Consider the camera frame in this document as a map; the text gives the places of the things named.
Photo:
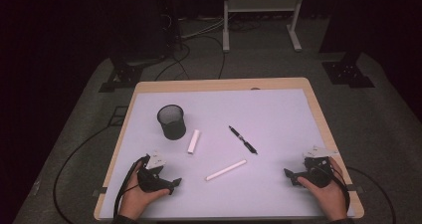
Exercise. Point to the black mesh pen cup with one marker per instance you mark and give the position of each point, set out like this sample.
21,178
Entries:
171,124

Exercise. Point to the white metal stand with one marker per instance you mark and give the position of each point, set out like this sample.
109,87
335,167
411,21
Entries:
262,4

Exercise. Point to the short white bar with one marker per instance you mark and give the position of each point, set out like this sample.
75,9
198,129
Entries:
193,141

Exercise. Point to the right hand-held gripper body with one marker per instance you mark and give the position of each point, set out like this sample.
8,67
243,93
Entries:
316,174

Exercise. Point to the black pen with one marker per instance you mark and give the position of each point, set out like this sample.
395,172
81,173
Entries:
243,140

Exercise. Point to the long white stick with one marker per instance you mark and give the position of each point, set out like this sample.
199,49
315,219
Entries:
225,170

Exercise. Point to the person's left hand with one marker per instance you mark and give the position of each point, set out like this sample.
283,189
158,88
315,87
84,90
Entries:
132,200

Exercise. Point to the black tape strip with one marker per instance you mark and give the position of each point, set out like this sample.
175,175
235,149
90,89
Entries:
99,191
354,188

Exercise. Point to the white table mat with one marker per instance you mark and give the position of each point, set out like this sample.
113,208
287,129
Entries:
258,117

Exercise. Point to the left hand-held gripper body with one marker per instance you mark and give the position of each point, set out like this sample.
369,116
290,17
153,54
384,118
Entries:
151,180

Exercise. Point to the black stand base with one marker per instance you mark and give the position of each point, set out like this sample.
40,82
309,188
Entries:
346,74
121,78

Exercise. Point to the person's right hand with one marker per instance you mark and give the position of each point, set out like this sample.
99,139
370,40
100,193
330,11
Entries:
331,200

